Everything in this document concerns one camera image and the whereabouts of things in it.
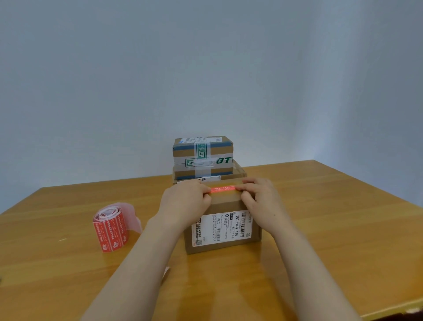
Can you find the person's right hand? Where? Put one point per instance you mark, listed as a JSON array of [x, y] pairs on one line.
[[264, 205]]

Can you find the person's left hand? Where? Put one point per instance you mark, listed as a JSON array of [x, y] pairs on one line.
[[181, 205]]

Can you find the cardboard box with torn tape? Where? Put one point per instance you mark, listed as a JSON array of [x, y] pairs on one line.
[[228, 201]]

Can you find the wide cardboard box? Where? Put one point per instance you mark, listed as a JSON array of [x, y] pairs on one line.
[[239, 172]]

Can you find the single red label paper sticker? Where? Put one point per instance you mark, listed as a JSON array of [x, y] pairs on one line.
[[223, 189]]

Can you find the box with green GT tape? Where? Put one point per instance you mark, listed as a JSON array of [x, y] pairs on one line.
[[185, 150]]

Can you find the white backing paper piece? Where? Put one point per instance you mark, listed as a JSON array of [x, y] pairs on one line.
[[165, 273]]

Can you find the roll of red stickers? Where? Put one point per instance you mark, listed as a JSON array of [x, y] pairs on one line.
[[110, 231]]

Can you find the person's right forearm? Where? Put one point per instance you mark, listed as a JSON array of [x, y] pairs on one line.
[[314, 281]]

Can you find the person's left forearm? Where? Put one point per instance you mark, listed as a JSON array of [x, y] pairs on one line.
[[132, 281]]

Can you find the white tag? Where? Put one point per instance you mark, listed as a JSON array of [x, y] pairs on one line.
[[413, 311]]

